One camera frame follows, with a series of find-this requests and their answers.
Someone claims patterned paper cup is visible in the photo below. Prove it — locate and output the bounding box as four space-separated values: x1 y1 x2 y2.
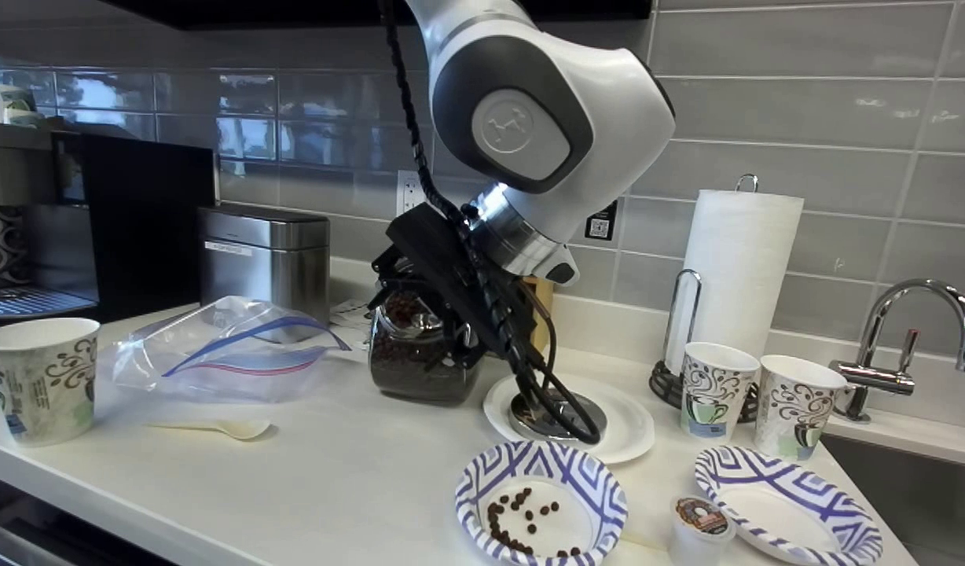
754 351 856 464
678 338 762 440
0 313 103 447

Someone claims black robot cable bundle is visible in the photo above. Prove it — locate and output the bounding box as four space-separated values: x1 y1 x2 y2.
375 0 606 447

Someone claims white plastic spoon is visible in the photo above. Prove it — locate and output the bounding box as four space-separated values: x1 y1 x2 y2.
148 416 277 443

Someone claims round metal jar lid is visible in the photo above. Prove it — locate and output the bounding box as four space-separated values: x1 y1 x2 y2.
507 386 610 443

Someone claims dark kitchen sink basin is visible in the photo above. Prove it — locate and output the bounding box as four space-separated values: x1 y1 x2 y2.
819 431 965 566

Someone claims glass jar of coffee beans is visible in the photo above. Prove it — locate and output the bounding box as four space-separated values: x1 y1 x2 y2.
364 280 487 408

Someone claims dark overhead cabinet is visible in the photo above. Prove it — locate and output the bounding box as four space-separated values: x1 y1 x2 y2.
102 0 655 32

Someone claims patterned bowl with coffee beans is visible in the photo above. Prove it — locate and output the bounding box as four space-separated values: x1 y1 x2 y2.
454 436 632 566

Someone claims white paper towel roll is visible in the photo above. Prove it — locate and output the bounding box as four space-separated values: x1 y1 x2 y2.
662 186 809 372

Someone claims empty blue patterned paper bowl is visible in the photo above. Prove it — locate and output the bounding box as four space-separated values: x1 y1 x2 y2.
692 443 888 566

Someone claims chrome kitchen faucet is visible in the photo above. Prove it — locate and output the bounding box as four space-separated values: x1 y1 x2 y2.
827 275 965 425

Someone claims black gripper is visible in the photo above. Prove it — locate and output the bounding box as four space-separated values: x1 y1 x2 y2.
375 200 494 357

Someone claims white wall outlet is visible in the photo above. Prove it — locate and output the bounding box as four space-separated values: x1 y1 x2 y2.
394 169 431 220

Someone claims black coffee machine with screen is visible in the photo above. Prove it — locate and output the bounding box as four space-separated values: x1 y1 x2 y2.
0 123 220 326

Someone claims stainless steel countertop bin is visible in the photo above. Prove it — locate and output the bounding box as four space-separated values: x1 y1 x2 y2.
196 200 333 322

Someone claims small white coffee pod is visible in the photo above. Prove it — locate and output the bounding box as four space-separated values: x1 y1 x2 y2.
667 492 739 566

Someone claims plain white paper plate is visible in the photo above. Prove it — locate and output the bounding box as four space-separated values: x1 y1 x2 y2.
480 372 661 468

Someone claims metal paper towel holder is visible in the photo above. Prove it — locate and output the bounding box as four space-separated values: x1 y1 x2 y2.
649 169 767 410

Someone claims small black wall tag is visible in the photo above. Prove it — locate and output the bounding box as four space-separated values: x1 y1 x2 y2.
581 199 619 245

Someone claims clear plastic zip bag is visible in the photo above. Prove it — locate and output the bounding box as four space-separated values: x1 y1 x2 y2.
108 291 353 405

